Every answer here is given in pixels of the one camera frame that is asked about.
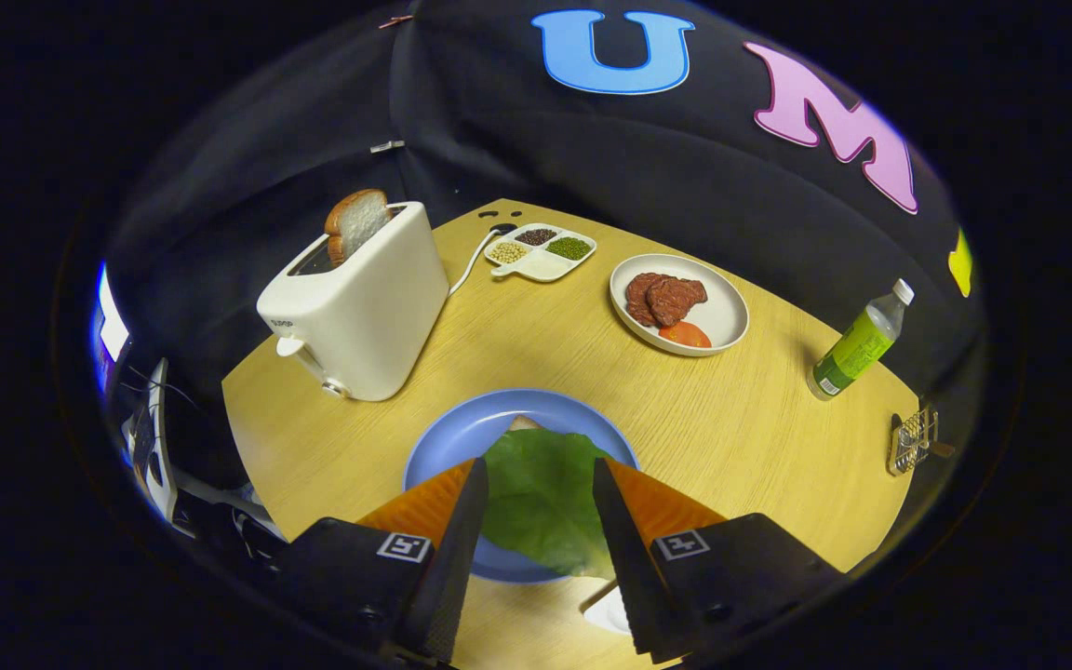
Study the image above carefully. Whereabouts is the white toaster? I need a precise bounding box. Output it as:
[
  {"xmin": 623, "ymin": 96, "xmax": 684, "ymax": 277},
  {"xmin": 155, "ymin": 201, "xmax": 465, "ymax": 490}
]
[{"xmin": 257, "ymin": 201, "xmax": 450, "ymax": 403}]

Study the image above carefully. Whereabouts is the clear wire utensil holder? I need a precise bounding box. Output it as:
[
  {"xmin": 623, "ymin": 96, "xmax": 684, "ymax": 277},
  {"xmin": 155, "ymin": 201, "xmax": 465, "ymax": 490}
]
[{"xmin": 888, "ymin": 405, "xmax": 942, "ymax": 477}]

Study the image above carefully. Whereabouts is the round white plate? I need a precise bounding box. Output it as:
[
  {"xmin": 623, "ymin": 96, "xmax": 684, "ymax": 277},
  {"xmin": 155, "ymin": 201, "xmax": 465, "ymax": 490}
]
[{"xmin": 610, "ymin": 253, "xmax": 750, "ymax": 357}]

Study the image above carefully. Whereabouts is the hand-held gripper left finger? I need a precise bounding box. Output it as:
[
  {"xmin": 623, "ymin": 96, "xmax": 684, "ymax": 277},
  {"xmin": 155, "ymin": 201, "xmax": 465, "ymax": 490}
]
[{"xmin": 266, "ymin": 456, "xmax": 490, "ymax": 666}]

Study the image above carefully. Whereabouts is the green lettuce leaf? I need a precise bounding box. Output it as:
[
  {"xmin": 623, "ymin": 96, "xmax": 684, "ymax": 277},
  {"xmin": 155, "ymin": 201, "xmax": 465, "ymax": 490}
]
[{"xmin": 480, "ymin": 426, "xmax": 619, "ymax": 580}]

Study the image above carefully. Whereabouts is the bright screen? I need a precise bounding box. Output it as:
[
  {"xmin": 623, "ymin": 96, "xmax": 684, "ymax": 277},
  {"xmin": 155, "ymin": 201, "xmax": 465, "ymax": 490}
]
[{"xmin": 89, "ymin": 262, "xmax": 130, "ymax": 392}]

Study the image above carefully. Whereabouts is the white divided snack tray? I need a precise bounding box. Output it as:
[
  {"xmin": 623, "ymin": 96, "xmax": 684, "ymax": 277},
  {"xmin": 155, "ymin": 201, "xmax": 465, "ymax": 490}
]
[{"xmin": 484, "ymin": 223, "xmax": 597, "ymax": 283}]

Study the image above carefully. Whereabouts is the blue plate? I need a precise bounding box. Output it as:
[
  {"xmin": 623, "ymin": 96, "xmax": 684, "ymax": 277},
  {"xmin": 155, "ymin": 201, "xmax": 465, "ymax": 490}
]
[{"xmin": 403, "ymin": 388, "xmax": 639, "ymax": 584}]

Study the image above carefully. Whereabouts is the toast bread slice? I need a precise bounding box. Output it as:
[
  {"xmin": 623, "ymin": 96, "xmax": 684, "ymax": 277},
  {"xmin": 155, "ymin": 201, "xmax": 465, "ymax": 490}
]
[{"xmin": 325, "ymin": 189, "xmax": 393, "ymax": 269}]

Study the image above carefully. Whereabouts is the white toaster cable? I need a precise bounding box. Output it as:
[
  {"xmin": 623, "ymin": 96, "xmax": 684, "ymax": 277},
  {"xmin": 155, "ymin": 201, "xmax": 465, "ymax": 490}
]
[{"xmin": 449, "ymin": 221, "xmax": 518, "ymax": 297}]

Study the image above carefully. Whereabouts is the red tomato slice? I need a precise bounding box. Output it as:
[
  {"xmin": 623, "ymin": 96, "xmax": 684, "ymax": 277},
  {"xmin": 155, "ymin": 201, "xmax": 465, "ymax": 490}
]
[{"xmin": 658, "ymin": 321, "xmax": 713, "ymax": 349}]

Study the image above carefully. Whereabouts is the white metal frame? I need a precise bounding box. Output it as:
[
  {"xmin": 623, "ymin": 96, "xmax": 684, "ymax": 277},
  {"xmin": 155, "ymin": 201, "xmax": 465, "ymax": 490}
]
[{"xmin": 127, "ymin": 358, "xmax": 286, "ymax": 541}]

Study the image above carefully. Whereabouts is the green label drink bottle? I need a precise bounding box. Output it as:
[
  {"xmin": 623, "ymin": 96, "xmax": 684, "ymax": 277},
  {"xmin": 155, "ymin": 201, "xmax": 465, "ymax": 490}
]
[{"xmin": 808, "ymin": 278, "xmax": 916, "ymax": 402}]

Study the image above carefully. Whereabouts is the brown meat patty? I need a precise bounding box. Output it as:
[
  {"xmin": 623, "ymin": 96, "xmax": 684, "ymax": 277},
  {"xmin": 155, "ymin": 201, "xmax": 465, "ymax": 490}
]
[
  {"xmin": 626, "ymin": 273, "xmax": 677, "ymax": 328},
  {"xmin": 646, "ymin": 276, "xmax": 709, "ymax": 328}
]

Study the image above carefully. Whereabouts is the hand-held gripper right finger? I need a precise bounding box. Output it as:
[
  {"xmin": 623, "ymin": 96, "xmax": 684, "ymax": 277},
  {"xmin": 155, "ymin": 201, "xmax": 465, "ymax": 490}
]
[{"xmin": 592, "ymin": 456, "xmax": 846, "ymax": 665}]

